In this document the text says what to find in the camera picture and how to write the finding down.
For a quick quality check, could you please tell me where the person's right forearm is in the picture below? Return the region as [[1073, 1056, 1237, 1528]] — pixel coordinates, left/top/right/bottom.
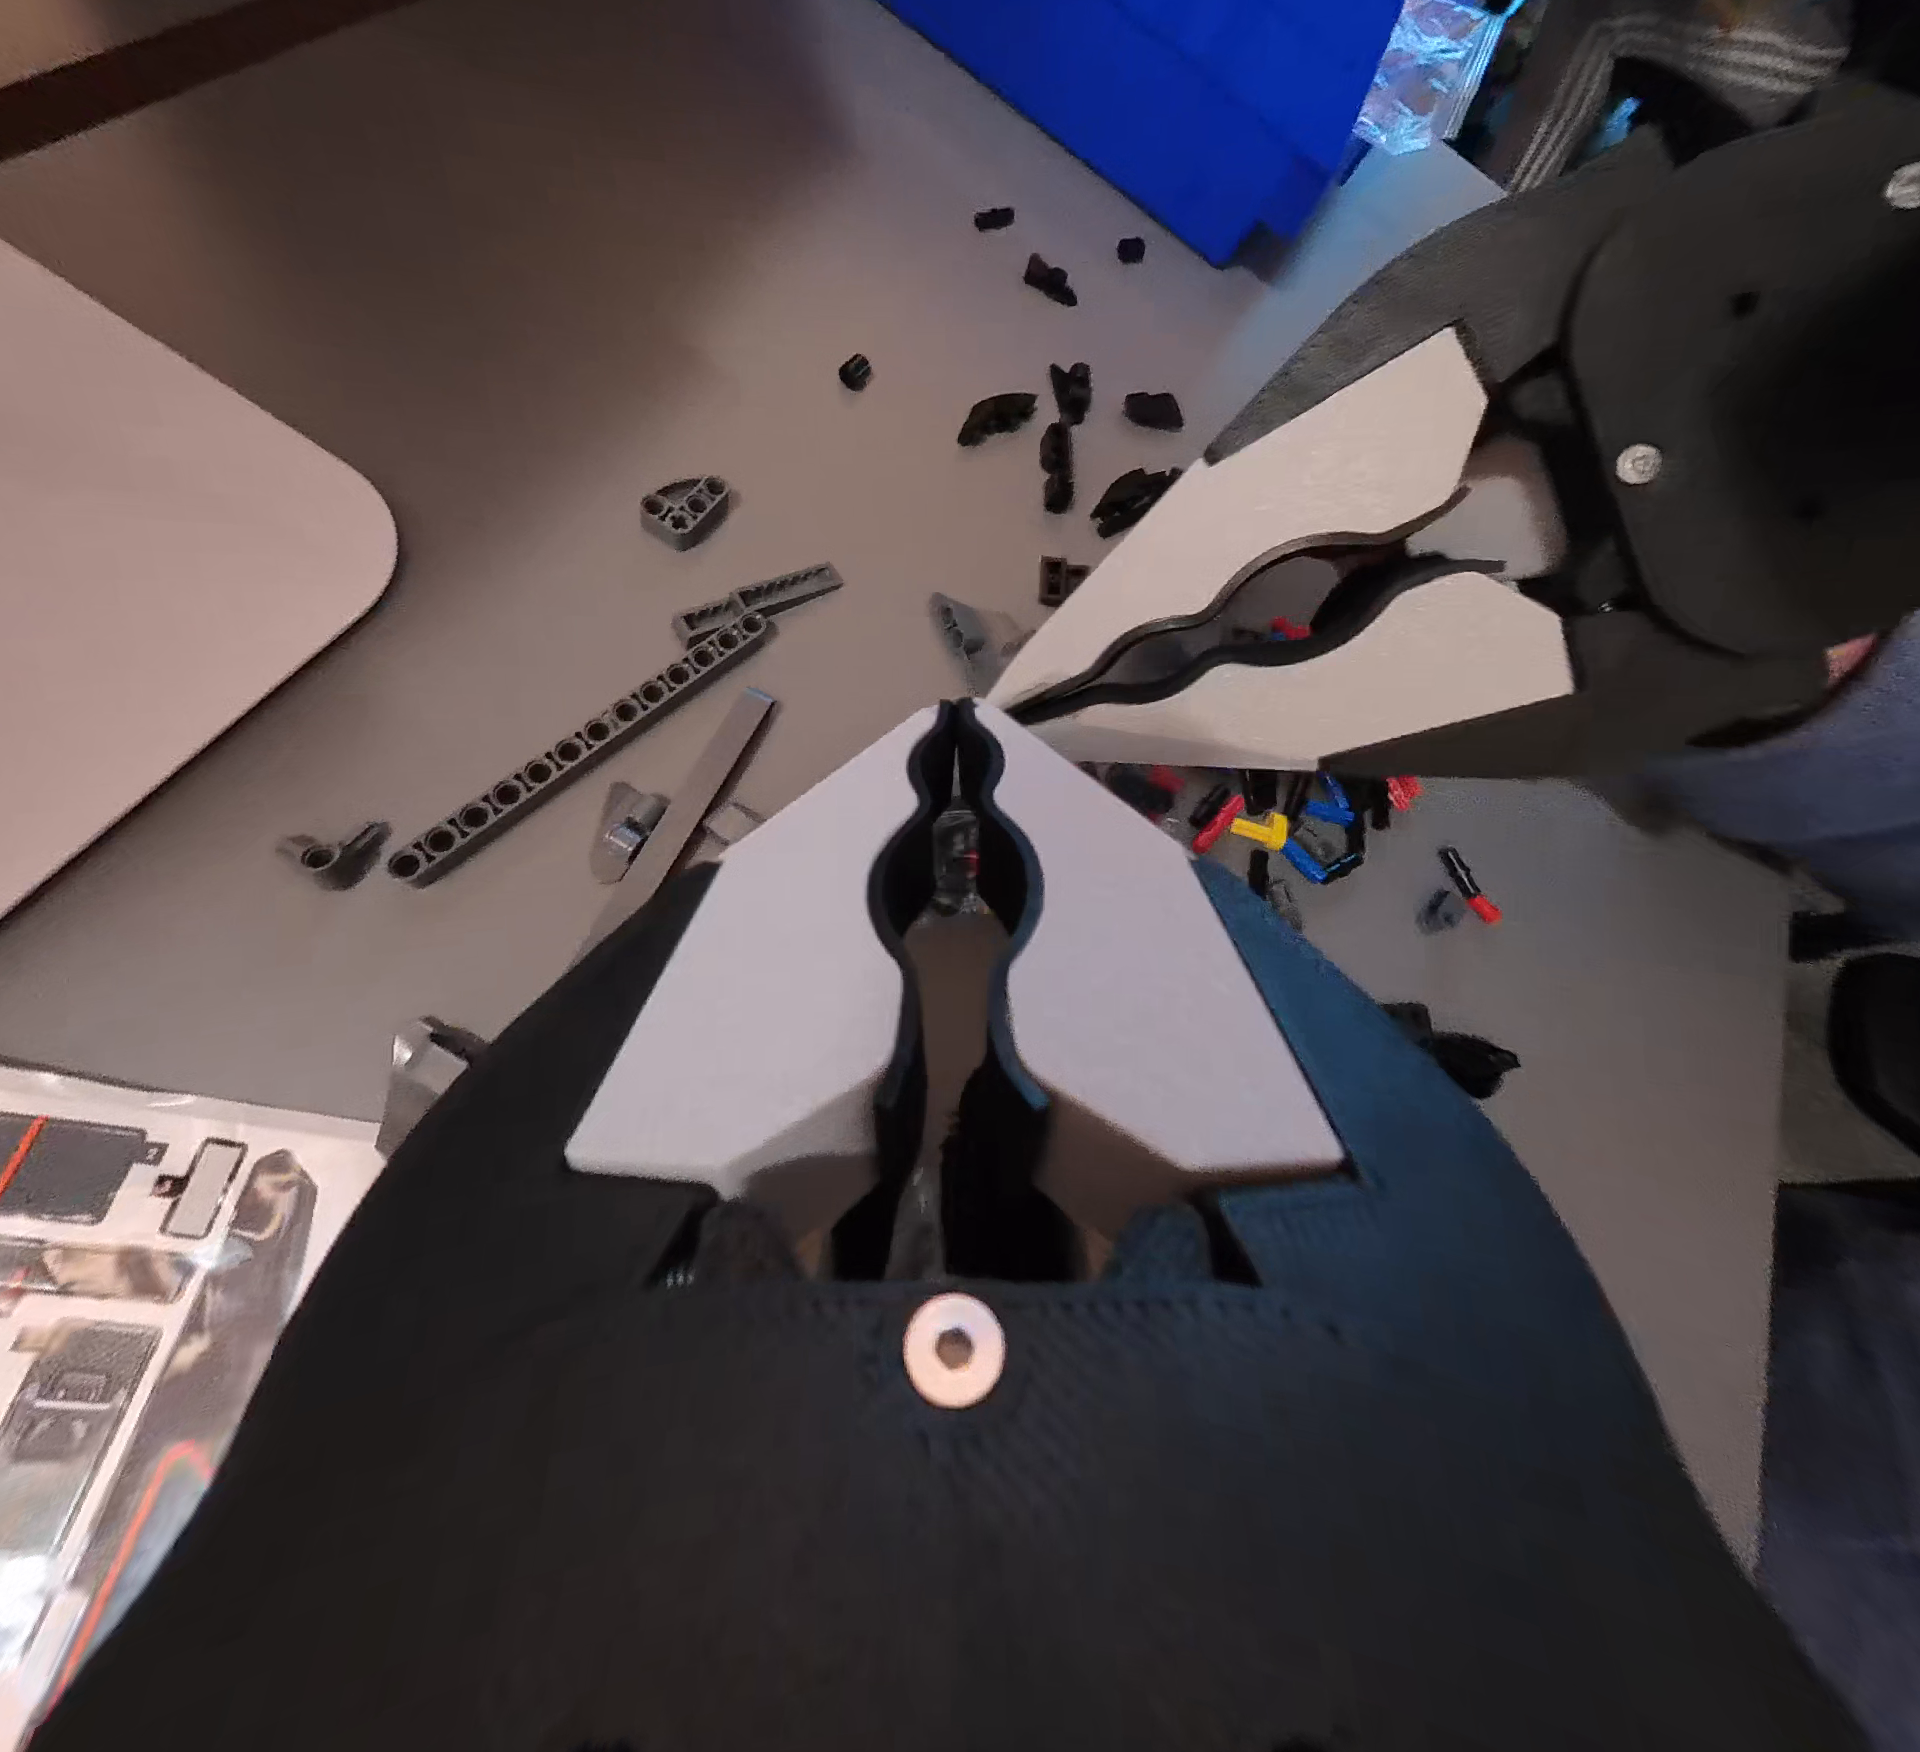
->
[[1631, 626, 1920, 921]]

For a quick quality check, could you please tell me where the small grey lego connector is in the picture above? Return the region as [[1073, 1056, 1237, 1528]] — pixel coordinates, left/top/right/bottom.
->
[[928, 805, 989, 918]]

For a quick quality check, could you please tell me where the long dark grey lego beam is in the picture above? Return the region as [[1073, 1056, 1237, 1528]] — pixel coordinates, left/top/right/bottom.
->
[[388, 610, 777, 888]]

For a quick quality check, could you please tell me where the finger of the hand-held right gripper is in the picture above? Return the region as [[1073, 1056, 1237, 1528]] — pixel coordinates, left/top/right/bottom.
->
[[986, 324, 1496, 712], [1012, 553, 1578, 766]]

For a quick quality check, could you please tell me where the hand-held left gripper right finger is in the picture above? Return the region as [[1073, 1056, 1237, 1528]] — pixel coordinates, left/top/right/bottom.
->
[[961, 700, 1347, 1281]]

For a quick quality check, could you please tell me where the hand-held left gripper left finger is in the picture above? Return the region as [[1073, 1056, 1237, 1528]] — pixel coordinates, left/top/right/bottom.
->
[[565, 700, 964, 1281]]

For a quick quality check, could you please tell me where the small grey angle connector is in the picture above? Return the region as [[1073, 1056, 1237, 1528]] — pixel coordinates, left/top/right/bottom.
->
[[276, 818, 394, 893]]

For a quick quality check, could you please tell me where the lego sticker sheet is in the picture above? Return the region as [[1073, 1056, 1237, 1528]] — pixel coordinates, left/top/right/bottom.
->
[[0, 1059, 388, 1716]]

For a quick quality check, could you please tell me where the long grey lego strip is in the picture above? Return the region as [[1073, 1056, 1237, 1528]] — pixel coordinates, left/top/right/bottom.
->
[[578, 687, 782, 935]]

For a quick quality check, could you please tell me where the dark striped garment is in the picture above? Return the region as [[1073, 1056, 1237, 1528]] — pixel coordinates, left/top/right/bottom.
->
[[1476, 0, 1854, 194]]

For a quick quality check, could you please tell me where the small black lego panel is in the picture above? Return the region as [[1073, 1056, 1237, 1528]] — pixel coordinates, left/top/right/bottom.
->
[[1383, 1000, 1521, 1099]]

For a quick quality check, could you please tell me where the black connector with red pin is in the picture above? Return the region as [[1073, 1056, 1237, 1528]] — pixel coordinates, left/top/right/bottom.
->
[[1423, 847, 1503, 933]]

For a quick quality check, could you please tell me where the grey rounded beam with holes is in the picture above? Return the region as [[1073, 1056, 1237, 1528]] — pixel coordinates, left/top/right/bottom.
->
[[639, 478, 735, 554]]

